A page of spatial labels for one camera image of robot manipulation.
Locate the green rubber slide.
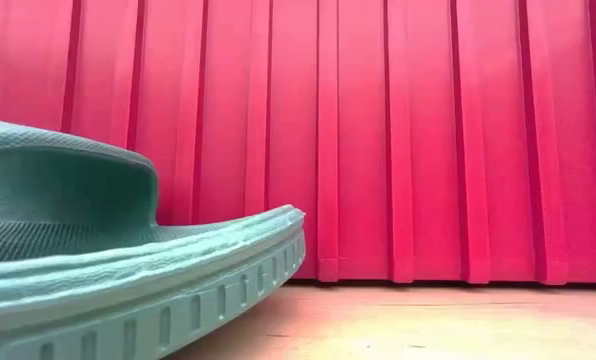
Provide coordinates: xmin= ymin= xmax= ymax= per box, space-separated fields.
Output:
xmin=0 ymin=117 xmax=307 ymax=360

